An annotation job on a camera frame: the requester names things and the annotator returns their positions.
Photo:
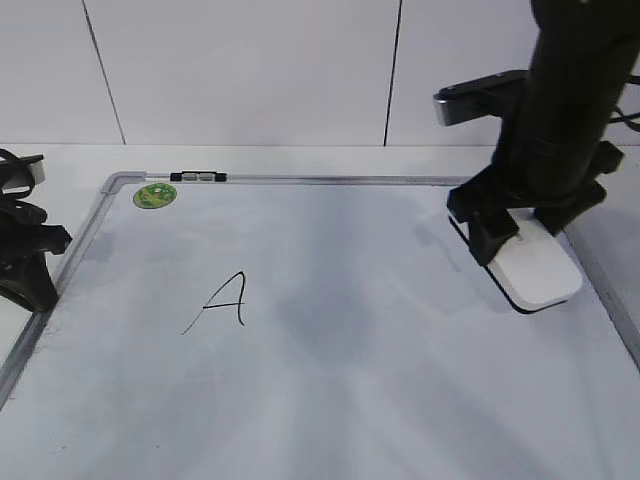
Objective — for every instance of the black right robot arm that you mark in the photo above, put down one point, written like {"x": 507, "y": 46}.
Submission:
{"x": 582, "y": 61}

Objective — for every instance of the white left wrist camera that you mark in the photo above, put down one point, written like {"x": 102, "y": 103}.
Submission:
{"x": 30, "y": 171}

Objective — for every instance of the white whiteboard with grey frame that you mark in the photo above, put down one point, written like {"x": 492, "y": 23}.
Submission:
{"x": 268, "y": 330}

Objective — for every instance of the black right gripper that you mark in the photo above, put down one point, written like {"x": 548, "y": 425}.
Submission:
{"x": 559, "y": 183}

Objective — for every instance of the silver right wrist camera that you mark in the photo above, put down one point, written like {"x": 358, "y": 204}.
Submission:
{"x": 494, "y": 95}

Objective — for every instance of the green round magnet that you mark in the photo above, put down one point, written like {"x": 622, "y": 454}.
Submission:
{"x": 154, "y": 196}

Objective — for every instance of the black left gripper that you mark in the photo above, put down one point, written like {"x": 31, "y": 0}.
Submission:
{"x": 25, "y": 278}

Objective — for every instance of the white whiteboard eraser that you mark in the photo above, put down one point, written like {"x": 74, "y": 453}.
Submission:
{"x": 533, "y": 271}

